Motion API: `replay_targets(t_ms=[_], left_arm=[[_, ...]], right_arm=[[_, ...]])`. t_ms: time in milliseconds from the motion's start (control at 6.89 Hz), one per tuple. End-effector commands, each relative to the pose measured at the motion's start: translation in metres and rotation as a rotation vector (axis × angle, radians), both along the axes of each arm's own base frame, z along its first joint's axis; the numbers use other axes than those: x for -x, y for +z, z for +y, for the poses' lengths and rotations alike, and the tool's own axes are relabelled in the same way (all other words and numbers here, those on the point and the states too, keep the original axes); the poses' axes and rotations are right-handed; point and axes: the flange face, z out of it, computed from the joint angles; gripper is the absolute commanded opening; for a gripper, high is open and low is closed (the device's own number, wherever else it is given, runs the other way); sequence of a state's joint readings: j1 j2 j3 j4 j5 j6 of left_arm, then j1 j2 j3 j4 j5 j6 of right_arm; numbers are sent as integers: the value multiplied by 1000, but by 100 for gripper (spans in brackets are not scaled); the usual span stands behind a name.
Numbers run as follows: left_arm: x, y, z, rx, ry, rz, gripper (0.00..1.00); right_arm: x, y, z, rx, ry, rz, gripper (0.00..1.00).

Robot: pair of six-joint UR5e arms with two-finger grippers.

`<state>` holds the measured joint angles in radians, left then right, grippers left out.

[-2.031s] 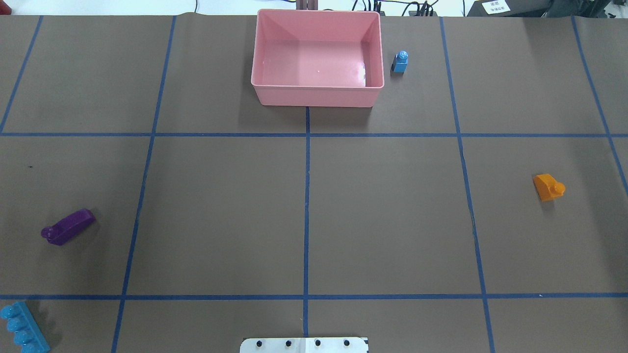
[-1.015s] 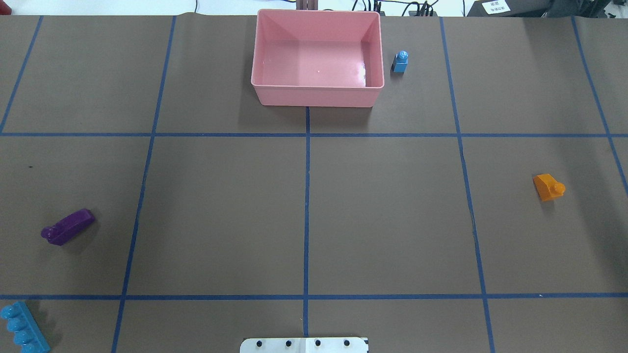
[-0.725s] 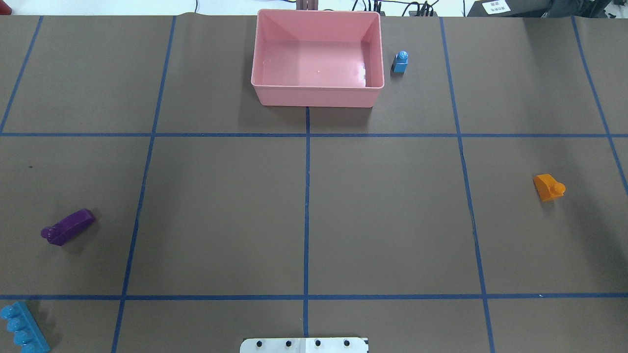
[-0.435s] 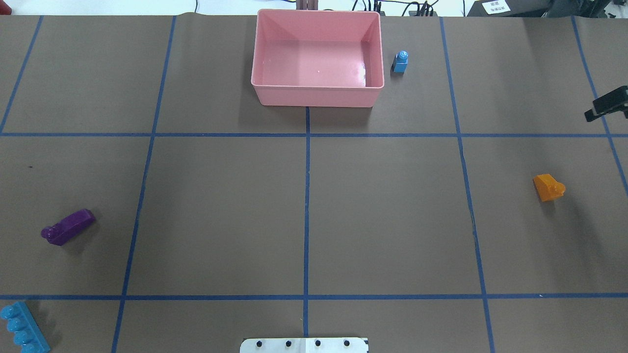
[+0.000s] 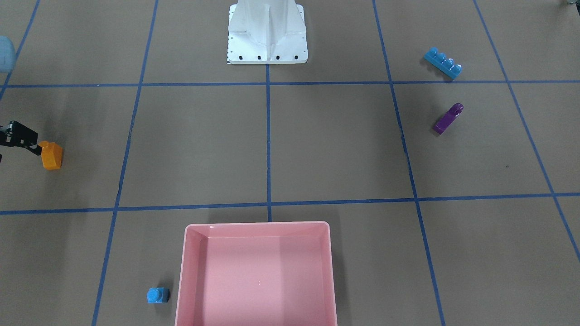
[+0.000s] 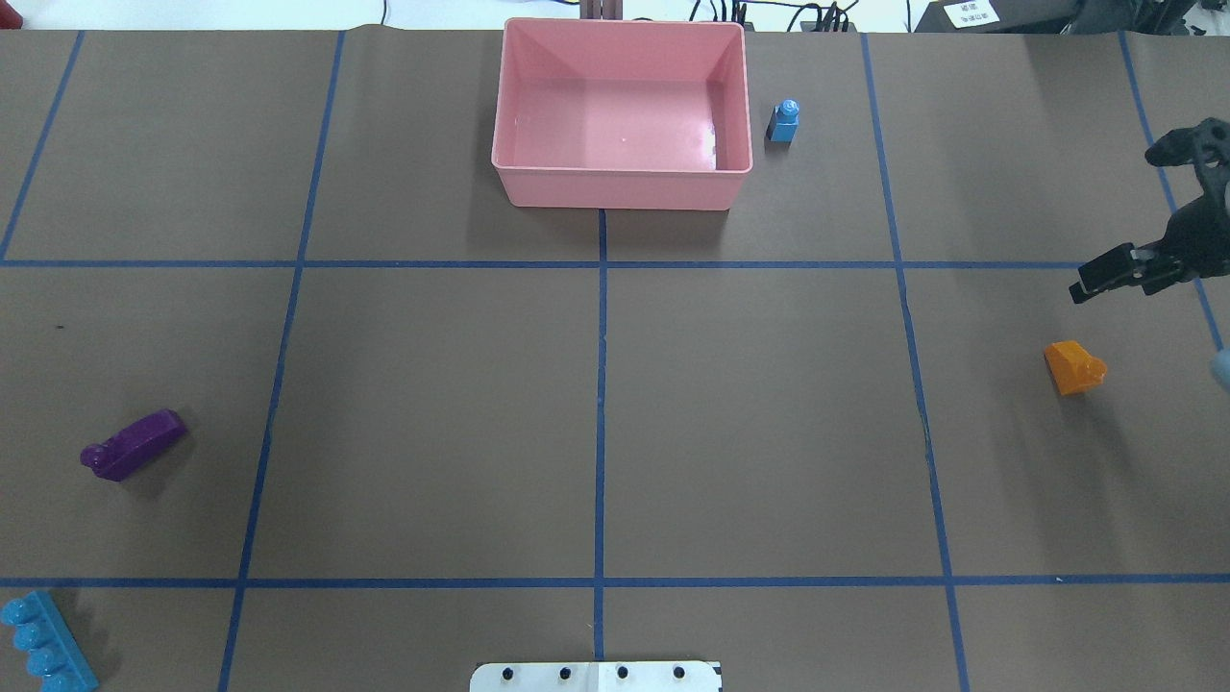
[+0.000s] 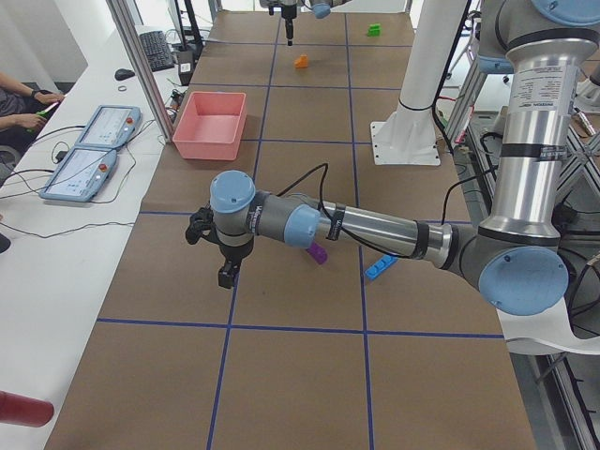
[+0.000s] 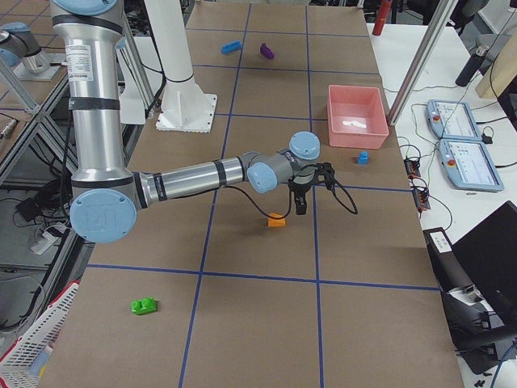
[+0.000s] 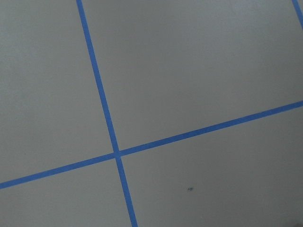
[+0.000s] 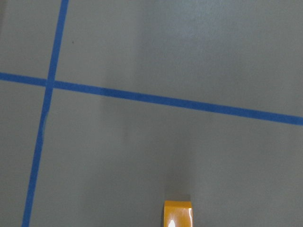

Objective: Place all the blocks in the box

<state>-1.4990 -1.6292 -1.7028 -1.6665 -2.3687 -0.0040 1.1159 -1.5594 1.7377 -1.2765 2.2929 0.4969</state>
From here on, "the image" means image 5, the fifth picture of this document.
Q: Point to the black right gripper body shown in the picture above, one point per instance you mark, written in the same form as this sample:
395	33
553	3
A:
19	135

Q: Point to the orange block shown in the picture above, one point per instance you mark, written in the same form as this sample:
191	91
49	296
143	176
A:
51	155

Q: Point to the small blue block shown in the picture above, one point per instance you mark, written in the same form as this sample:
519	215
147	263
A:
158	295

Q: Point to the purple block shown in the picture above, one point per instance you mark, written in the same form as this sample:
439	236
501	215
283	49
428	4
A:
446	120

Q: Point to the long blue stud block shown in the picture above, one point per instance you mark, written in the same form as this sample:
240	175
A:
444	64

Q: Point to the pink plastic box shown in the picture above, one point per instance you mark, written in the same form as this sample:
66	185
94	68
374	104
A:
257	274

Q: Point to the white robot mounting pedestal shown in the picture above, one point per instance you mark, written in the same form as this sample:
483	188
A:
266	32

